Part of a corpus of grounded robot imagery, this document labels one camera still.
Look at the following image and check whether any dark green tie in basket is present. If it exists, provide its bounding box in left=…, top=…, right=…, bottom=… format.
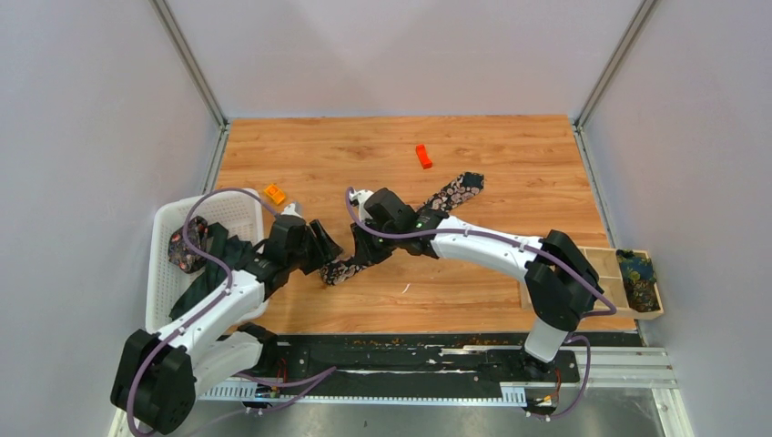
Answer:
left=168, top=216, right=257, bottom=319

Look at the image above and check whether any black pink rose tie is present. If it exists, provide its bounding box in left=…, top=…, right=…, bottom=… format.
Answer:
left=319, top=172, right=485, bottom=286

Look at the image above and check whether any blue gold patterned tie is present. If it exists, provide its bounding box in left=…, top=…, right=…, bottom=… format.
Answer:
left=615, top=249, right=661, bottom=313

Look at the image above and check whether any dark floral tie in basket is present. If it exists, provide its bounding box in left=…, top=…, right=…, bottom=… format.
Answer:
left=168, top=216, right=208, bottom=274

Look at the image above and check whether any purple cable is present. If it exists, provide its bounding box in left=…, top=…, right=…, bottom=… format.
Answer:
left=344, top=187, right=619, bottom=422
left=125, top=188, right=281, bottom=437

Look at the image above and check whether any white perforated plastic basket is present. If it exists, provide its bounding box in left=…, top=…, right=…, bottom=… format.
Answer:
left=145, top=191, right=264, bottom=332

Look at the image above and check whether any orange plastic block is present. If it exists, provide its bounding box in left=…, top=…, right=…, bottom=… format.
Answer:
left=263, top=184, right=287, bottom=206

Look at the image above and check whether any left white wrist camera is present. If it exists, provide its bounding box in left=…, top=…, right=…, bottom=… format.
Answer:
left=280, top=201, right=303, bottom=219

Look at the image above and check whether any wooden compartment box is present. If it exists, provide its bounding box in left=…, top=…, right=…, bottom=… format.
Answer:
left=518, top=246, right=665, bottom=320

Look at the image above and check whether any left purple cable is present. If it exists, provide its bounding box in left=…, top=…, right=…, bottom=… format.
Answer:
left=125, top=188, right=281, bottom=437

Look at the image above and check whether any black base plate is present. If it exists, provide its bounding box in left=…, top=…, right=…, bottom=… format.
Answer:
left=246, top=333, right=583, bottom=400

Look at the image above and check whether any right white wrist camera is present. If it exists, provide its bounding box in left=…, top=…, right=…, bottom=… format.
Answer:
left=348, top=189, right=373, bottom=221

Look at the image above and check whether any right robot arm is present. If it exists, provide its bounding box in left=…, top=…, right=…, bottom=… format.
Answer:
left=345, top=188, right=608, bottom=381

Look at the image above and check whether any red plastic block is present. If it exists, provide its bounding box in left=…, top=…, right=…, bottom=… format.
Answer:
left=415, top=144, right=433, bottom=169

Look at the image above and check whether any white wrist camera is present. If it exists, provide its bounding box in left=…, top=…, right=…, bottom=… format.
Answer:
left=348, top=189, right=373, bottom=221
left=280, top=201, right=303, bottom=219

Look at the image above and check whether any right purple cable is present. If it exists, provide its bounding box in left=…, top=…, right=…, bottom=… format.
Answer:
left=344, top=187, right=619, bottom=422

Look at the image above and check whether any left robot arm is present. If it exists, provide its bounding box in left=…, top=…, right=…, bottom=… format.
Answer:
left=109, top=214, right=343, bottom=434

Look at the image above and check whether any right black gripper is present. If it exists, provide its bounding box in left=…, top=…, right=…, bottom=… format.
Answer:
left=350, top=217, right=400, bottom=268

